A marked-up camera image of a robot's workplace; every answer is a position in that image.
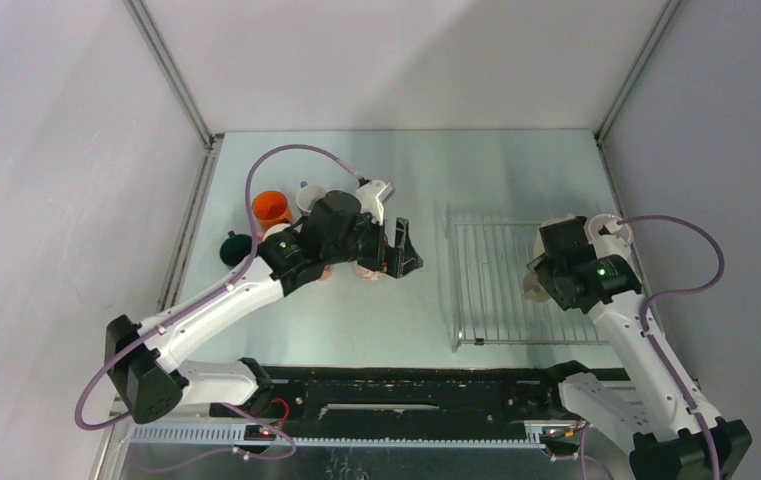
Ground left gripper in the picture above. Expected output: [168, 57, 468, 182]
[323, 208, 422, 279]

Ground pink patterned mug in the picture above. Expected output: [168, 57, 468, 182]
[353, 264, 385, 282]

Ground beige mug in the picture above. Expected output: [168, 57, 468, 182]
[522, 272, 552, 303]

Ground small pink cup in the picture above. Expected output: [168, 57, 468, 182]
[319, 265, 333, 281]

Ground light blue mug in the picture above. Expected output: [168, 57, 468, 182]
[295, 181, 328, 215]

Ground orange mug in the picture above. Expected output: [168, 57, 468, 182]
[251, 190, 294, 231]

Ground dark green mug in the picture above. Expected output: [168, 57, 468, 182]
[218, 231, 253, 269]

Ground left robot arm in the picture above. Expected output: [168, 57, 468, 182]
[105, 190, 423, 424]

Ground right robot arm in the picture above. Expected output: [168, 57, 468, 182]
[528, 214, 752, 479]

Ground cream cup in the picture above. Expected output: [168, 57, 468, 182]
[531, 229, 545, 260]

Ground white lilac mug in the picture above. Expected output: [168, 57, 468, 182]
[584, 213, 634, 253]

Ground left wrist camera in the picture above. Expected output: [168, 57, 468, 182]
[354, 179, 395, 225]

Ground wire dish rack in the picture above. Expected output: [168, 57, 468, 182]
[445, 212, 605, 351]

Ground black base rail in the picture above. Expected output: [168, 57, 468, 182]
[247, 361, 588, 440]

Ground grey cable duct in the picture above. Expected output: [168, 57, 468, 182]
[129, 423, 544, 449]

